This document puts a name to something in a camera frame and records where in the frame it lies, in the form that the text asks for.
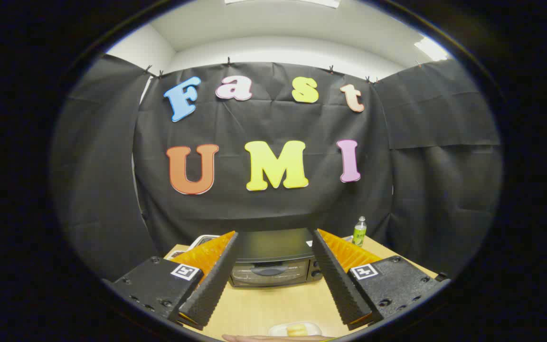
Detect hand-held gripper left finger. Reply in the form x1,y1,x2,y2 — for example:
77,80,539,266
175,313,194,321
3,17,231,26
104,230,239,331

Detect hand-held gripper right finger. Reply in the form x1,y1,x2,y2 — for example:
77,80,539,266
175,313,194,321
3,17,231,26
309,228,451,331

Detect black toaster oven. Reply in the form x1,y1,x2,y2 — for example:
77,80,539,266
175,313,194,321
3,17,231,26
229,228,325,288

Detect white slot toaster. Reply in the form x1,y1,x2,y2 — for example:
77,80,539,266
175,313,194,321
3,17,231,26
188,234,221,250

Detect green label drink bottle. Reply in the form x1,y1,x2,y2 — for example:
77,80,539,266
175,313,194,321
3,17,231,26
352,216,367,247

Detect black backdrop cloth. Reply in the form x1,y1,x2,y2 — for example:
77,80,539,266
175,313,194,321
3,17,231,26
50,53,503,281

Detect white oval plate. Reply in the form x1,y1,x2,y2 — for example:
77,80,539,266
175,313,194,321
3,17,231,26
269,322,322,339

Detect ceiling light panel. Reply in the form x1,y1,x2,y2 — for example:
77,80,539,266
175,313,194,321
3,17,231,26
415,37,449,61
225,0,340,9

